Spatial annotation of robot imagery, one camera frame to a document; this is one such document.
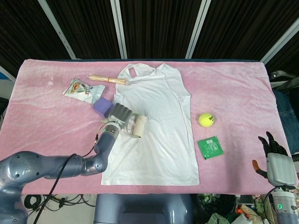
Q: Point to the right black grey robot hand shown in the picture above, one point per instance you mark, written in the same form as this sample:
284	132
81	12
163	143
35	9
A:
280	168

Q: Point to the left black grey robot hand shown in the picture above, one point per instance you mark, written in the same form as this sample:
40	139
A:
120	114

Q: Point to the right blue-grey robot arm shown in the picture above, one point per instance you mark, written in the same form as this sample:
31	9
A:
283	205

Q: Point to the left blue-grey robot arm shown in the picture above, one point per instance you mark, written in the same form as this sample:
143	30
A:
28	168

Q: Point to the purple foam cube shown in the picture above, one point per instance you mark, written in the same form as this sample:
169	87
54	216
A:
101	106

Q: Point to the bundle of wooden sticks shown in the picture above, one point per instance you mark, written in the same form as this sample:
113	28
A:
105	79

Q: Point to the white tank top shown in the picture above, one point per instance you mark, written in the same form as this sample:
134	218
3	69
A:
161	112

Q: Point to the white printed snack bag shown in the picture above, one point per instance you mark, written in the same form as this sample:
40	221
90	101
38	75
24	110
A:
80	89

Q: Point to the blue jeans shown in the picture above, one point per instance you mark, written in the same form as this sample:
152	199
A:
286	116

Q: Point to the pile of floor clutter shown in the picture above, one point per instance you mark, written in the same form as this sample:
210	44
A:
233	210

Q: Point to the green foil sachet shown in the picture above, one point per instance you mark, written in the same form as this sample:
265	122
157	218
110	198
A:
210	147

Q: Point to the pink fleece table cloth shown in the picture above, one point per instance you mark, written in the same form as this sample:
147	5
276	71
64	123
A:
46	116

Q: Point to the yellow tennis ball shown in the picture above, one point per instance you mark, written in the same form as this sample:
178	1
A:
206	120

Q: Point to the black chair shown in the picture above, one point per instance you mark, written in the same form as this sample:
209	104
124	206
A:
285	80

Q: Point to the blue-grey robot torso base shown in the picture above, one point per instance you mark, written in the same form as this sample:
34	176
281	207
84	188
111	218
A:
144	210

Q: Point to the white frame post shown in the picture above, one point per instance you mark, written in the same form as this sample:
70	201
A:
60	35
198	30
280	39
120	30

